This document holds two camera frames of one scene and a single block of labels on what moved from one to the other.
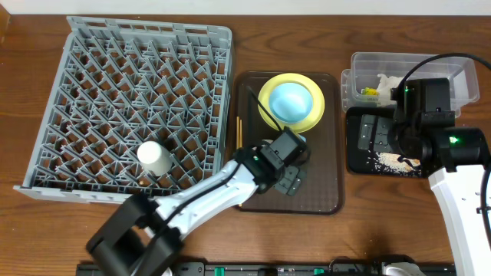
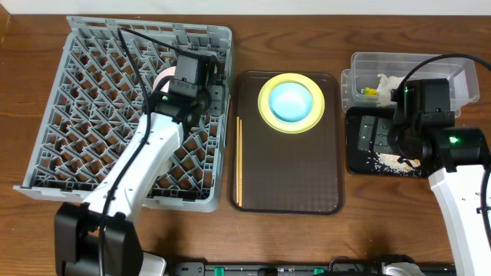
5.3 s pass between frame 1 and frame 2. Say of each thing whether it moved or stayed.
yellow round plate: stayed
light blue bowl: stayed
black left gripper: moved
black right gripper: stayed
